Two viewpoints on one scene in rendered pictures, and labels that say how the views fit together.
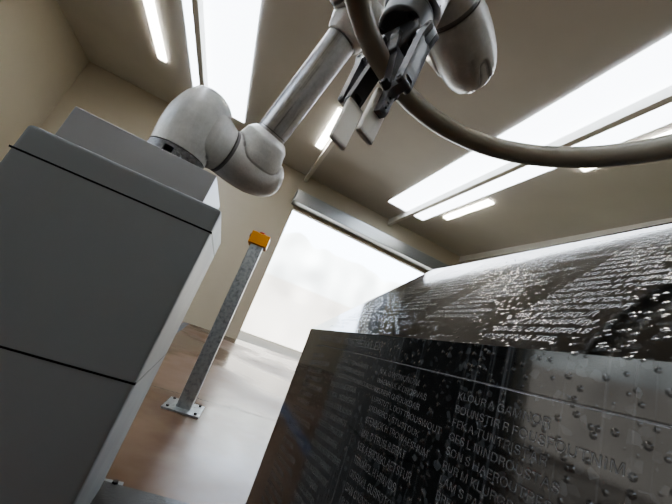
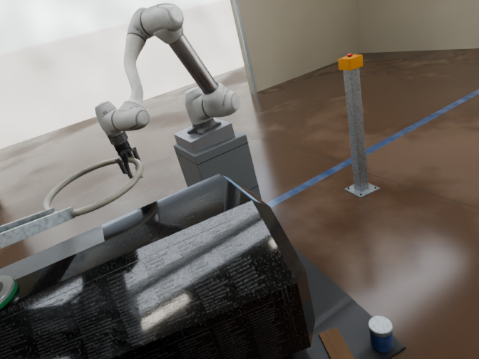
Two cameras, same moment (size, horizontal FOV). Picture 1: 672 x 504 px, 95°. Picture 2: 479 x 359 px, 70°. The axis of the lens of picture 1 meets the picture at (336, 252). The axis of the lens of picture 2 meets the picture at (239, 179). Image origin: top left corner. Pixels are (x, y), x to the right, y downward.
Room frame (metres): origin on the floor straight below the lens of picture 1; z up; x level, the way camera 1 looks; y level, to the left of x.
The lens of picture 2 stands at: (0.62, -1.77, 1.54)
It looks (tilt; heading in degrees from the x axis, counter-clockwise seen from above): 25 degrees down; 81
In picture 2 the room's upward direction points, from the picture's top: 15 degrees counter-clockwise
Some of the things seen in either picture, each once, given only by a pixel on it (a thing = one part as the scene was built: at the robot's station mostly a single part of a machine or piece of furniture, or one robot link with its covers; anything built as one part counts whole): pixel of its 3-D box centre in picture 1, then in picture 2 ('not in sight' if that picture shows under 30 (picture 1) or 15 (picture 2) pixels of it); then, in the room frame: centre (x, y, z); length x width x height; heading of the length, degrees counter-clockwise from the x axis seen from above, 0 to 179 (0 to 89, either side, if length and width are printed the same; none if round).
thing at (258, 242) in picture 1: (226, 314); (356, 128); (1.94, 0.49, 0.54); 0.20 x 0.20 x 1.09; 9
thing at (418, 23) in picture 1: (399, 37); (123, 149); (0.35, 0.02, 1.05); 0.08 x 0.07 x 0.09; 42
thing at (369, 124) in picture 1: (373, 116); not in sight; (0.34, 0.02, 0.89); 0.03 x 0.01 x 0.07; 132
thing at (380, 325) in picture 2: not in sight; (380, 334); (1.23, -0.79, 0.08); 0.10 x 0.10 x 0.13
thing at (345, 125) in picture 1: (346, 123); not in sight; (0.37, 0.05, 0.89); 0.03 x 0.01 x 0.07; 132
